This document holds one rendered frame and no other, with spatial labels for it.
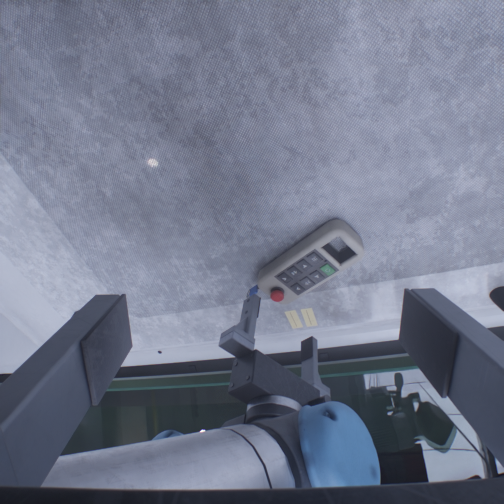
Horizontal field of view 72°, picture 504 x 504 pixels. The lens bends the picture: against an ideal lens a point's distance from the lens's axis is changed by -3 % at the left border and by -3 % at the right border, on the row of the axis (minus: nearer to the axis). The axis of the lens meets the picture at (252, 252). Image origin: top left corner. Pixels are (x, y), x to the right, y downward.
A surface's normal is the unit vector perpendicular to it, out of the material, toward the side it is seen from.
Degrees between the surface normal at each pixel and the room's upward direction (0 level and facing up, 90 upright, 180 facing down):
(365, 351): 26
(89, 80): 0
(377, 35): 0
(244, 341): 90
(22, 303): 7
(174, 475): 112
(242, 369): 90
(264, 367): 90
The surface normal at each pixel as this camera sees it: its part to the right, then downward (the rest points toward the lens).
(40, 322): -0.24, 0.65
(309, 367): -0.73, -0.58
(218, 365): -0.26, 0.24
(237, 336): 0.67, -0.52
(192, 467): 0.54, -0.80
